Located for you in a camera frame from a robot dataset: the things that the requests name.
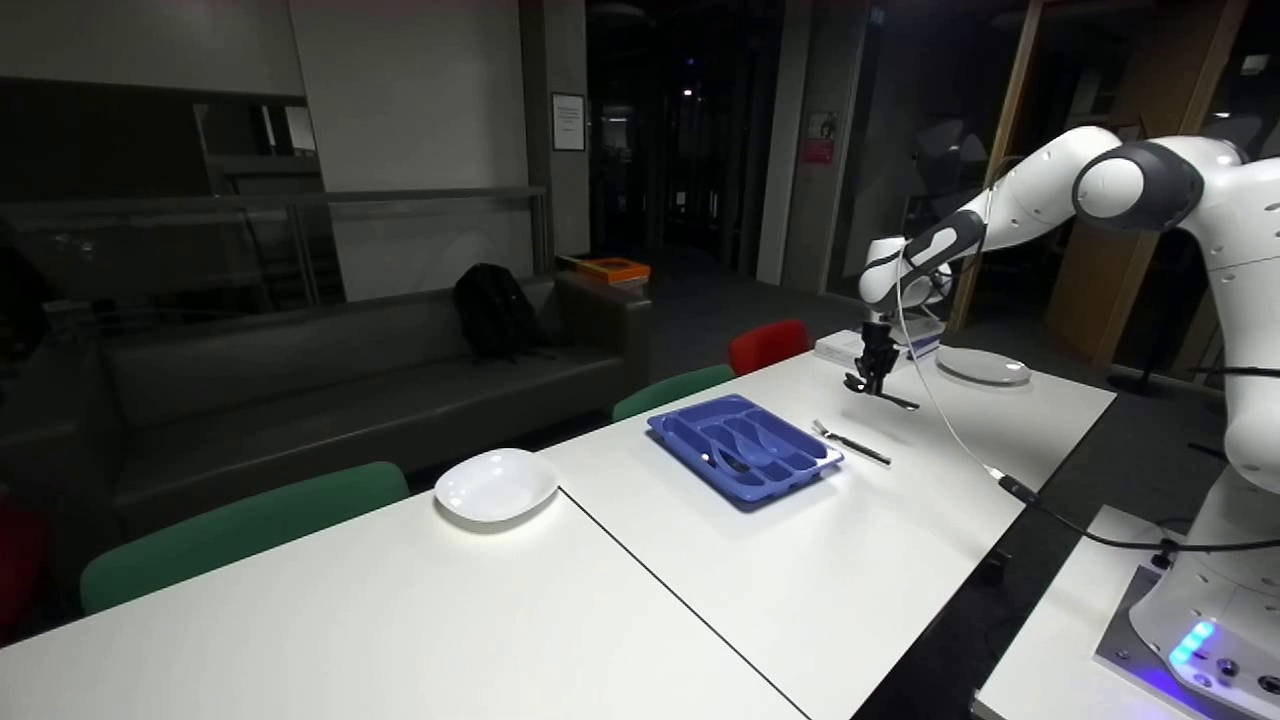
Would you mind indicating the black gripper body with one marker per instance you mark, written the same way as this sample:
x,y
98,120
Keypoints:
x,y
879,354

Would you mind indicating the black handled knife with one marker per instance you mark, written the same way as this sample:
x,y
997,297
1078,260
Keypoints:
x,y
847,441

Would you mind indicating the blue plastic cutlery tray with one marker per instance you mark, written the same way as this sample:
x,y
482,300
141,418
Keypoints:
x,y
741,451

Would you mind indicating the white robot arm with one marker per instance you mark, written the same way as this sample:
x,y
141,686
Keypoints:
x,y
1197,184

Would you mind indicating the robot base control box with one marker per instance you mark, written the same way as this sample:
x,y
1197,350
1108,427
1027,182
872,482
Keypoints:
x,y
1204,644

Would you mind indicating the blue book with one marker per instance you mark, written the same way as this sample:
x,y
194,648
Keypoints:
x,y
920,346

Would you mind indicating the grey round plate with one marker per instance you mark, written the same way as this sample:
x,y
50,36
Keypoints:
x,y
979,367

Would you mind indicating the red chair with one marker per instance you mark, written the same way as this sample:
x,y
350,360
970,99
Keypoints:
x,y
765,346

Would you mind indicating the black backpack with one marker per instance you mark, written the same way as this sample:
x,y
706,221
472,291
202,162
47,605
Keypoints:
x,y
495,313

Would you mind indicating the white oval plate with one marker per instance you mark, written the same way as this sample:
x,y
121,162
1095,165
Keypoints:
x,y
495,490

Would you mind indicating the grey sofa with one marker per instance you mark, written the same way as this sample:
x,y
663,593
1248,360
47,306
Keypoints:
x,y
137,428

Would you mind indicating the wall notice sign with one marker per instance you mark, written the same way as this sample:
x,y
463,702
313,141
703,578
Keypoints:
x,y
569,126

